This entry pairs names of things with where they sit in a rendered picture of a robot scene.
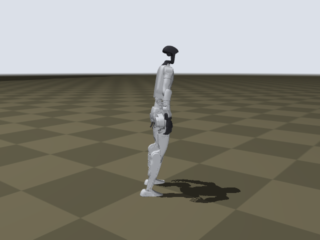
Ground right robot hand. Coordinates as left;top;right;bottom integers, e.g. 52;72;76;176
163;113;173;135

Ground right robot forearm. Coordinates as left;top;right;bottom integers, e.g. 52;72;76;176
162;89;172;118

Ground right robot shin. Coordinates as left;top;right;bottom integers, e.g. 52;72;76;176
146;152;164;192

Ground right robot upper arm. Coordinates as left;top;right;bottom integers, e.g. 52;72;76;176
162;67;174;96

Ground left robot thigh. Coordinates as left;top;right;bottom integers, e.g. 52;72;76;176
148;113;162;154

